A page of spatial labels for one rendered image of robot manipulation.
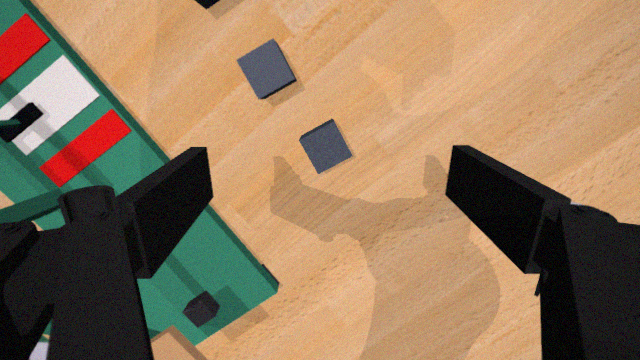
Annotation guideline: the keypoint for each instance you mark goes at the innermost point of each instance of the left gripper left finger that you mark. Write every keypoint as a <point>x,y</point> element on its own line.
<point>106,244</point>

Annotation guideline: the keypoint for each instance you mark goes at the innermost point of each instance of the dark grey block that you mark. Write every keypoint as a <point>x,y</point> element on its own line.
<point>206,3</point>
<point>266,69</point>
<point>325,146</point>

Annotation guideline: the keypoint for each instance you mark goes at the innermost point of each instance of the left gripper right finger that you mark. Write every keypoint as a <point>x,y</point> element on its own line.
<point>589,281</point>

